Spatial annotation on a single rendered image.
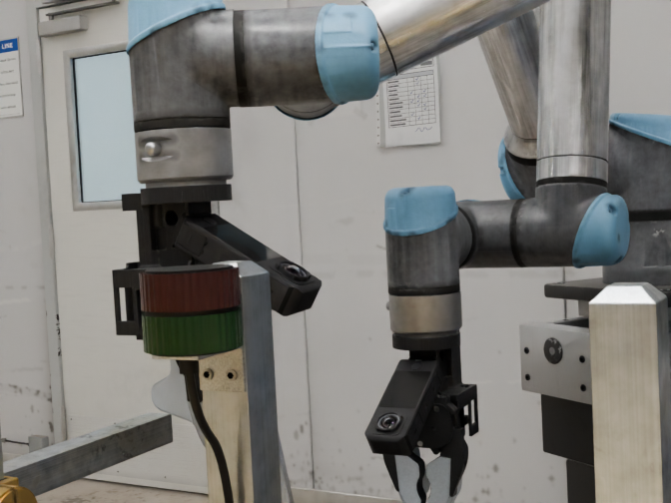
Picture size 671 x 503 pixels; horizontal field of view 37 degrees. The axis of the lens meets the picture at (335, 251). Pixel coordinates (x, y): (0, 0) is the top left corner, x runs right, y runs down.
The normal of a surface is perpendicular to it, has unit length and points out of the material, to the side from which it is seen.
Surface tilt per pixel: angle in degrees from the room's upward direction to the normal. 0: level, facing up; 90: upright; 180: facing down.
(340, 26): 64
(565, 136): 79
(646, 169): 90
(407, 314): 91
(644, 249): 73
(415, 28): 109
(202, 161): 90
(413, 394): 33
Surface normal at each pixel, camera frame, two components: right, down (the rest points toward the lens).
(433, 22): 0.18, 0.36
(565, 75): -0.45, -0.13
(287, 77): 0.06, 0.60
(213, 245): -0.44, 0.11
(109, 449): 0.89, -0.02
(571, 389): -0.87, 0.07
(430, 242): 0.16, 0.05
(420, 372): -0.31, -0.80
